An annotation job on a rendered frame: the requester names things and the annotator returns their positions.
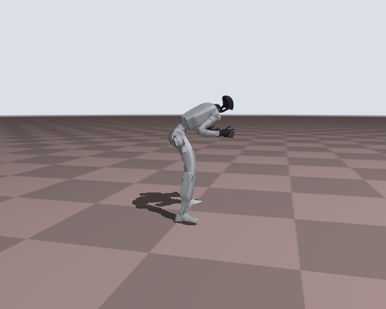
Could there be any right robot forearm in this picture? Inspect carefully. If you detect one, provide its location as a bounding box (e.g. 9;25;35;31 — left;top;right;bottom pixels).
201;129;220;137

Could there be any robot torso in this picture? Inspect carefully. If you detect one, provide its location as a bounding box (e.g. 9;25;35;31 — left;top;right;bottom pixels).
169;102;220;143

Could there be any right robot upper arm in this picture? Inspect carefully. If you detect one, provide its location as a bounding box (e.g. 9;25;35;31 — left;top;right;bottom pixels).
196;109;221;136

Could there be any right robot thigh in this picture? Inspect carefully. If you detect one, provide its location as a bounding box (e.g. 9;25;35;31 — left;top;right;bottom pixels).
173;133;196;181

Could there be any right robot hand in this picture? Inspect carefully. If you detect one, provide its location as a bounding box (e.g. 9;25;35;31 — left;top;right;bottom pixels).
215;126;235;138

